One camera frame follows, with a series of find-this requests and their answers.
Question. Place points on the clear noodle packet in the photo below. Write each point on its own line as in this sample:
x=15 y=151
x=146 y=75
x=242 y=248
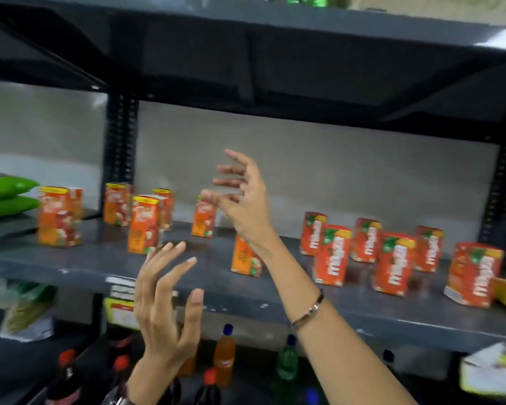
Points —
x=25 y=310

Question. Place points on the yellow shelf price tag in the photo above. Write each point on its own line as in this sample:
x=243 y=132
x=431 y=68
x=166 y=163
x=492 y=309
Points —
x=120 y=312

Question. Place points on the green soda bottle blue cap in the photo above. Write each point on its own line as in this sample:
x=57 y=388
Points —
x=287 y=369

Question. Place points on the person's left thumb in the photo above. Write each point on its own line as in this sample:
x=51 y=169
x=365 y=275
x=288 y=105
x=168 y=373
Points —
x=195 y=316

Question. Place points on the person's left hand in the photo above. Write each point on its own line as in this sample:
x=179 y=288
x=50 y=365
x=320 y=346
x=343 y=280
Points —
x=160 y=316

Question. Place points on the row of red juice cartons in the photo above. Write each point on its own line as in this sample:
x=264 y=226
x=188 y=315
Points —
x=394 y=265

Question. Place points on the dark cola bottle red cap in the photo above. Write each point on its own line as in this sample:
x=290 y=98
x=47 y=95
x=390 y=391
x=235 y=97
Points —
x=119 y=377
x=208 y=390
x=65 y=381

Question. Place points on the row of orange juice cartons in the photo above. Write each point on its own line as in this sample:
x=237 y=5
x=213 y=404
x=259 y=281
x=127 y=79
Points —
x=60 y=219

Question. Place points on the person's right little finger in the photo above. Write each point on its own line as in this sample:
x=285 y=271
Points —
x=238 y=160

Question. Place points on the person's right thumb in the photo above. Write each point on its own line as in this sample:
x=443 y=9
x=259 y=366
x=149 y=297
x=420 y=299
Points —
x=227 y=207

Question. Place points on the dark bottle blue cap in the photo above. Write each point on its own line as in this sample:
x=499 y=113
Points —
x=388 y=358

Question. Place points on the person's right hand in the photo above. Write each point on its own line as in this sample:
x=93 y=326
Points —
x=248 y=206

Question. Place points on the person's left forearm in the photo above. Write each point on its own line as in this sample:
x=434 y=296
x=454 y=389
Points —
x=151 y=385

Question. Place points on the dark grey metal shelf rack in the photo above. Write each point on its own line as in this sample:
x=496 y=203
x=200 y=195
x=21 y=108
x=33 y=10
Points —
x=362 y=318

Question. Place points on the orange soda bottle blue cap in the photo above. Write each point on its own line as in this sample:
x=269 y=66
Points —
x=224 y=356

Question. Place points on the person's left middle finger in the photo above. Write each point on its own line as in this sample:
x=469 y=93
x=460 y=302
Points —
x=172 y=265

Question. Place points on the wrist watch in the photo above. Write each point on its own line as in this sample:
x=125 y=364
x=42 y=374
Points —
x=122 y=401

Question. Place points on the white and yellow box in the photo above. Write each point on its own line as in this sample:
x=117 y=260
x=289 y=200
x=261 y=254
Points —
x=489 y=373

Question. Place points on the person's right forearm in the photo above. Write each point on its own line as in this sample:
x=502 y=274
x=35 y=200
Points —
x=324 y=333

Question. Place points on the person's right middle finger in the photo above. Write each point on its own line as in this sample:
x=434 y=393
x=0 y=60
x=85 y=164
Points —
x=230 y=182

